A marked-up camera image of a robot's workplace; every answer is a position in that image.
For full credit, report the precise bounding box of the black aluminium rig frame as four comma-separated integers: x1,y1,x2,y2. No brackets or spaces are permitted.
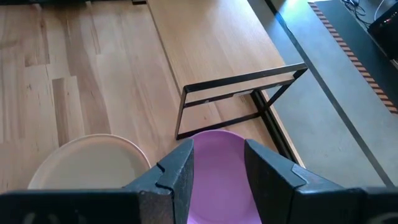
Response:
250,90,301,164

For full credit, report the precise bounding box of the white cable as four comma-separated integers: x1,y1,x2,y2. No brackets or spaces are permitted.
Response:
374,0,387,21

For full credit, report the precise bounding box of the purple plate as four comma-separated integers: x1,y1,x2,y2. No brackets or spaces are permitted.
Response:
185,129,264,224

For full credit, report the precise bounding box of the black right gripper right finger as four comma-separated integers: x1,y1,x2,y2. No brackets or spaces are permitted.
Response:
244,139,364,224

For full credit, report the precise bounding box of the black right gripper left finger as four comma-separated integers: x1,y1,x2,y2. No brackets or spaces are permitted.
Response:
124,138,195,224

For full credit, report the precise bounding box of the black mat striped edge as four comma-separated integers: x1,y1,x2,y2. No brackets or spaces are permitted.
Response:
307,0,398,115

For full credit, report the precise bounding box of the black floor cable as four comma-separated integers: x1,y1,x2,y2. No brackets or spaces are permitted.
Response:
341,0,368,20

